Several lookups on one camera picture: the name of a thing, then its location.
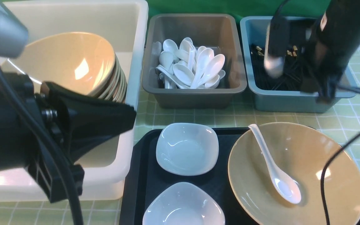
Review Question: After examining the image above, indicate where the green fabric backdrop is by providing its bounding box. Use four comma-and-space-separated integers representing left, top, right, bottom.
147, 0, 330, 22

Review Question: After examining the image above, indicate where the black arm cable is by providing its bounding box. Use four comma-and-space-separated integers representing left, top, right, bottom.
0, 31, 84, 225
320, 84, 360, 225

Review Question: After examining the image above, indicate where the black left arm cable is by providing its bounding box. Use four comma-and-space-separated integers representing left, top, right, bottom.
0, 31, 84, 225

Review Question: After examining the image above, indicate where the large white plastic tub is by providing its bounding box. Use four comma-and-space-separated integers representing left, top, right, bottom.
0, 0, 148, 202

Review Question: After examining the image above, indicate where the white ceramic soup spoon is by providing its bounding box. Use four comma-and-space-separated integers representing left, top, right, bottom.
248, 124, 302, 204

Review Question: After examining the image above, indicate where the pile of black chopsticks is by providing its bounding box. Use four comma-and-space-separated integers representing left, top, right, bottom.
249, 44, 317, 91

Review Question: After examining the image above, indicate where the white square dish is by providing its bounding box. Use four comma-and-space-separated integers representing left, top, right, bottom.
142, 182, 226, 225
156, 122, 219, 176

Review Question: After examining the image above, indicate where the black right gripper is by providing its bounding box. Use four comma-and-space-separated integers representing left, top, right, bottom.
267, 0, 360, 103

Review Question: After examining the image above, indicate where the stack of tan bowls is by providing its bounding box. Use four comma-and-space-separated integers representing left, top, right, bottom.
1, 32, 127, 103

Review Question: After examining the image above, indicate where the tan noodle bowl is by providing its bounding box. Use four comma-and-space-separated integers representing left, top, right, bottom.
228, 122, 360, 225

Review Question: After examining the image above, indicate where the pile of white spoons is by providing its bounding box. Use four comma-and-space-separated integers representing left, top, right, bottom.
151, 37, 226, 89

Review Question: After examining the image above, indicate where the green checkered tablecloth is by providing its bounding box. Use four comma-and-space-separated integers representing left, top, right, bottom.
0, 51, 360, 225

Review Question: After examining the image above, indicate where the blue plastic bin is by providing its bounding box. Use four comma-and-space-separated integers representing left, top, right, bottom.
240, 16, 356, 113

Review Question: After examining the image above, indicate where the black serving tray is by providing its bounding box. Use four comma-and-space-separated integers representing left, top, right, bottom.
119, 127, 360, 225

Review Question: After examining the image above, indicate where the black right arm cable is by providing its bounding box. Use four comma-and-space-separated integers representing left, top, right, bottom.
320, 84, 360, 225

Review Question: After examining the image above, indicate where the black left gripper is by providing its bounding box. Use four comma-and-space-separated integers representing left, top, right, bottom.
0, 72, 136, 203

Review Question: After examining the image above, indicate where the grey plastic bin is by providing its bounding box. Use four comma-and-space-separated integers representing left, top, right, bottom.
142, 14, 247, 109

